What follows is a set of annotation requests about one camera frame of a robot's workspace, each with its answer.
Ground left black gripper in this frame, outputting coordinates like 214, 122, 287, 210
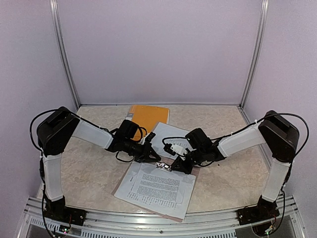
123, 138, 160, 164

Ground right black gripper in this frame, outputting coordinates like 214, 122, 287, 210
171, 147, 206, 174

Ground metal clip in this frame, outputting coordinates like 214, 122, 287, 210
156, 162, 172, 172

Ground remaining white paper stack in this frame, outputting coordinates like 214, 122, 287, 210
113, 162, 196, 222

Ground white printed paper sheets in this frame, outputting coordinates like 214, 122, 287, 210
151, 122, 193, 160

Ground translucent grey plastic sheet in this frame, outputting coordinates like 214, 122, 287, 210
133, 164, 197, 222

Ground orange file folder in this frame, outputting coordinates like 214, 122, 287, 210
125, 105, 170, 137

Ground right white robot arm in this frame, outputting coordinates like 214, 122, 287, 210
171, 111, 300, 220

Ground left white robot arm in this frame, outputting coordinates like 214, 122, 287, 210
36, 107, 161, 221

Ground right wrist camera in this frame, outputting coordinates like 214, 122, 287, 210
163, 143, 188, 157

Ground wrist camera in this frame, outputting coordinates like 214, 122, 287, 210
144, 132, 156, 142
163, 143, 188, 157

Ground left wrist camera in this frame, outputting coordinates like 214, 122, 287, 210
144, 132, 156, 142

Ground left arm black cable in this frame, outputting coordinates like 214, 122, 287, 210
28, 110, 149, 164

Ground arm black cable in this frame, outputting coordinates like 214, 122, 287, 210
28, 110, 149, 164
161, 113, 310, 199

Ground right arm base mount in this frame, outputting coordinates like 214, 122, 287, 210
237, 206, 280, 226

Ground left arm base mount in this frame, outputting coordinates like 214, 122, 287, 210
44, 206, 87, 226

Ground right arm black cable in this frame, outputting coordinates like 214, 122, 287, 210
161, 113, 310, 199

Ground front aluminium rail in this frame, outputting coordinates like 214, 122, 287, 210
16, 196, 308, 238

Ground left aluminium frame post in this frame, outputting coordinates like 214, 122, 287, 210
50, 0, 81, 109

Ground aluminium frame post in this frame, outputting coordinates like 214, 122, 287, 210
239, 0, 269, 111
50, 0, 81, 109

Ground right aluminium frame post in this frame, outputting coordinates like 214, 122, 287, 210
239, 0, 269, 111

